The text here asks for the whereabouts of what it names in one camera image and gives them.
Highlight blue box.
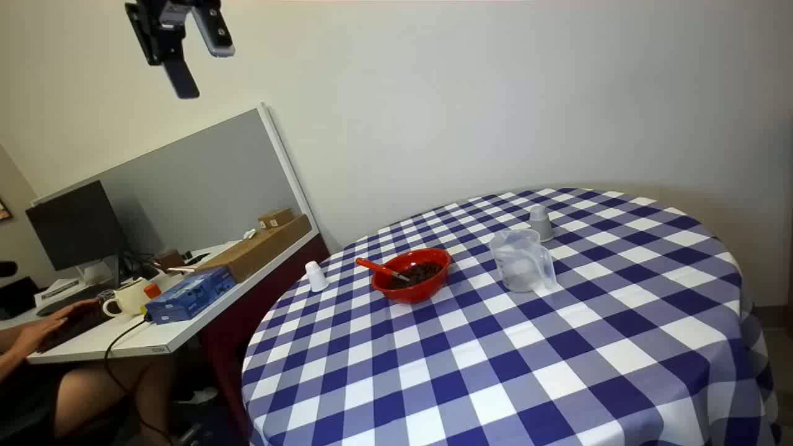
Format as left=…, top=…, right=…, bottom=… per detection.
left=147, top=269, right=237, bottom=327

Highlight person bare leg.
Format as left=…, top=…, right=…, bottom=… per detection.
left=53, top=358, right=181, bottom=445

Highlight person right forearm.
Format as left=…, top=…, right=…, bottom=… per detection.
left=0, top=329, right=39, bottom=383

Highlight dark red desk panel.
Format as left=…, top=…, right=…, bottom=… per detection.
left=196, top=233, right=331, bottom=432

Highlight blue white checkered tablecloth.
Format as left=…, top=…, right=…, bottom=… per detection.
left=237, top=183, right=782, bottom=446

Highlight black desk cable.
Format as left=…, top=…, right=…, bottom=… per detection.
left=101, top=317, right=181, bottom=446

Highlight red plastic spoon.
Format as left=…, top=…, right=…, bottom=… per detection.
left=354, top=256, right=416, bottom=287

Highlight black computer monitor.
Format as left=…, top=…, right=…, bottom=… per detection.
left=22, top=178, right=132, bottom=272

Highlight black keyboard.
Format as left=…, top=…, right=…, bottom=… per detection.
left=35, top=295, right=113, bottom=355

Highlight person right hand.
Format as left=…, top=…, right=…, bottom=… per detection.
left=27, top=298, right=107, bottom=355

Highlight white papers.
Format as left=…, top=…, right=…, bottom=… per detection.
left=35, top=276, right=85, bottom=305

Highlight small clear shaker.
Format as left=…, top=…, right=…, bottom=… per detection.
left=527, top=204, right=554, bottom=244

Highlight white mug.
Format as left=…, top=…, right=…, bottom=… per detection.
left=100, top=281, right=151, bottom=319

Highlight flat brown cardboard box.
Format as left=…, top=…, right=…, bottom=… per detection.
left=193, top=212, right=315, bottom=285

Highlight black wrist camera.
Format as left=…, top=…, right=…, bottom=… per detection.
left=122, top=0, right=167, bottom=67

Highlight red plastic bowl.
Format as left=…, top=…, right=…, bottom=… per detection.
left=369, top=246, right=457, bottom=305

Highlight black desk device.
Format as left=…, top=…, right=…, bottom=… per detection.
left=0, top=258, right=39, bottom=319

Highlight white office desk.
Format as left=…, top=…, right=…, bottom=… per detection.
left=22, top=227, right=325, bottom=368

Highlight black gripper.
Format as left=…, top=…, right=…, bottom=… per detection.
left=138, top=0, right=237, bottom=101

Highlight grey partition panel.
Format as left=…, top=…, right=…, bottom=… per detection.
left=35, top=101, right=331, bottom=269

